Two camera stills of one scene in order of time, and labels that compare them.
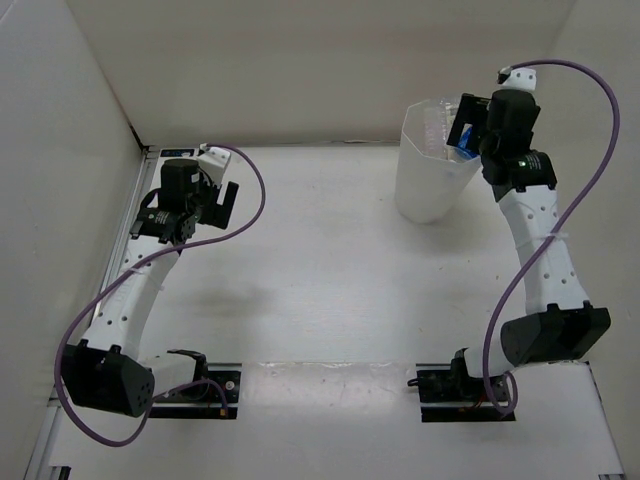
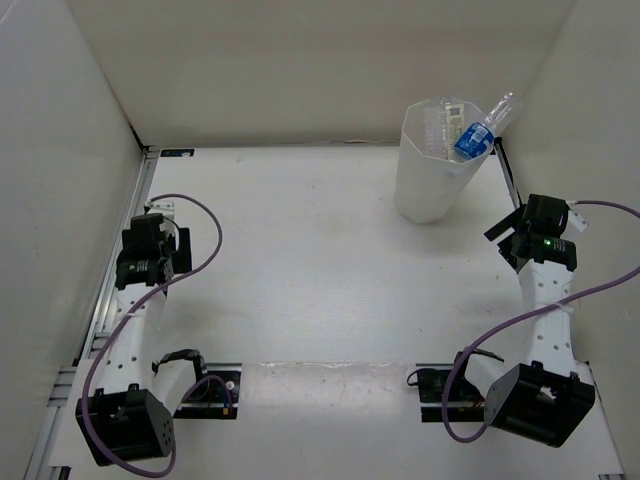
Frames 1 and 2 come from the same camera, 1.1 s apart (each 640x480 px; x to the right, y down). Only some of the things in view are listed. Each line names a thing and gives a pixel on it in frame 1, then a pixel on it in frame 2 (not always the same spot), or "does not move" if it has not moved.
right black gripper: (472, 110) → (505, 224)
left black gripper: (219, 215) → (182, 257)
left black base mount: (213, 395) does not move
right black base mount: (448, 393) does not move
